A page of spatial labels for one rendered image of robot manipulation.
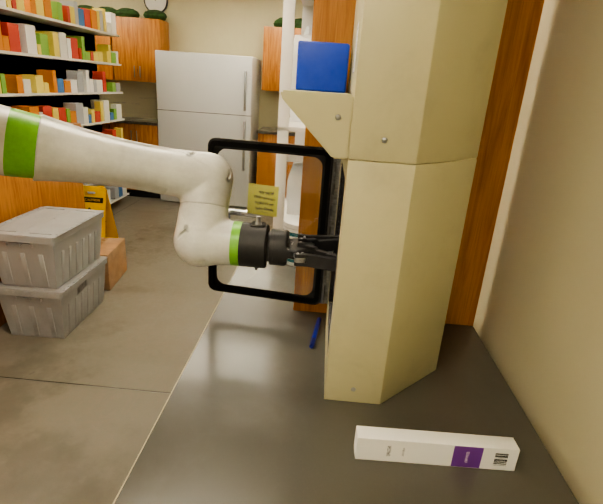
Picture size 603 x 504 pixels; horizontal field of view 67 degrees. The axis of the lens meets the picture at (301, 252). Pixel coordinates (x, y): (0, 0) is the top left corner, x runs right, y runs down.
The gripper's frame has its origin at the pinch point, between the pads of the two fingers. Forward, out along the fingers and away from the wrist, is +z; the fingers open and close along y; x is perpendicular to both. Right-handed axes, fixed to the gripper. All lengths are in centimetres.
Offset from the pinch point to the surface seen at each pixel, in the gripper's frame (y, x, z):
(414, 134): -14.0, -25.8, 2.9
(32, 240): 141, 59, -163
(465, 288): 22.6, 14.9, 29.8
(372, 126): -13.9, -26.5, -3.8
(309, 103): -13.7, -29.1, -14.0
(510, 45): 23, -43, 28
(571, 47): 12, -43, 36
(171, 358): 134, 121, -85
